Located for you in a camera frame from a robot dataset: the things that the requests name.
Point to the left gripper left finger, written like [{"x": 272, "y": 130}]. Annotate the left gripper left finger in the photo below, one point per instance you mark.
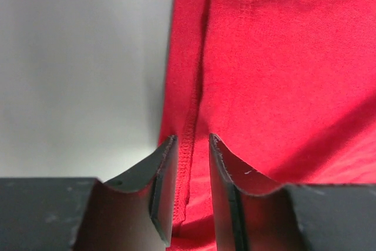
[{"x": 134, "y": 210}]

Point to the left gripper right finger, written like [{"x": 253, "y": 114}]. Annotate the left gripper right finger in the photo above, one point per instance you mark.
[{"x": 251, "y": 211}]

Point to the red t shirt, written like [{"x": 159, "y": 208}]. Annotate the red t shirt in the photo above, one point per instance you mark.
[{"x": 288, "y": 85}]

